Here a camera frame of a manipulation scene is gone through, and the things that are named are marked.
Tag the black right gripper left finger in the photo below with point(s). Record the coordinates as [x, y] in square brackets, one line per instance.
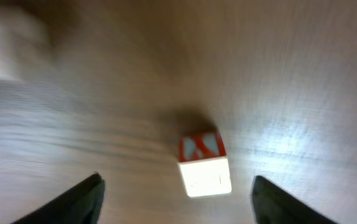
[80, 204]

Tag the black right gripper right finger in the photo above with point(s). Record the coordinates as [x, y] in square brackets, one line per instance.
[273, 205]

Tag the blue lettered wooden block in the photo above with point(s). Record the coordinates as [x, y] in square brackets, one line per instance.
[203, 164]

